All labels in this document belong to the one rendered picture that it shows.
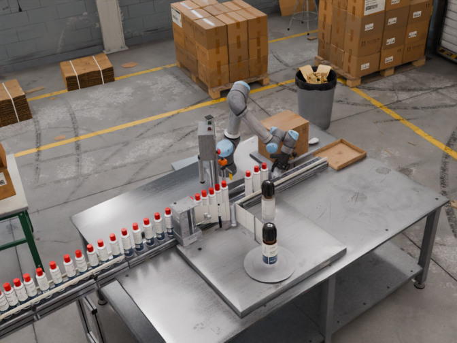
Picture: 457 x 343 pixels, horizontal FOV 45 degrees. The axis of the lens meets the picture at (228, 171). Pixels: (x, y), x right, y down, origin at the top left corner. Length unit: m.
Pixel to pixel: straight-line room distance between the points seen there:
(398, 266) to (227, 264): 1.50
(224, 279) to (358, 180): 1.35
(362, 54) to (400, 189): 3.26
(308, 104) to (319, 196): 2.25
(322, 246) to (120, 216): 1.37
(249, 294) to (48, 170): 3.43
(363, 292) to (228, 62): 3.71
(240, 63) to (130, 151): 1.83
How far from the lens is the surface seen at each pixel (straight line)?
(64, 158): 6.20
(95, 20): 8.57
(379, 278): 4.22
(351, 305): 4.00
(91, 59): 7.96
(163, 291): 3.28
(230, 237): 3.48
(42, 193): 5.75
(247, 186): 3.72
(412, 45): 7.55
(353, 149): 4.39
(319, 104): 5.98
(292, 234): 3.50
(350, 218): 3.72
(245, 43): 6.89
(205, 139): 3.37
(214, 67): 6.79
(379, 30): 7.06
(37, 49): 8.54
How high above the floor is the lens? 3.20
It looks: 35 degrees down
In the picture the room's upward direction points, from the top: 4 degrees counter-clockwise
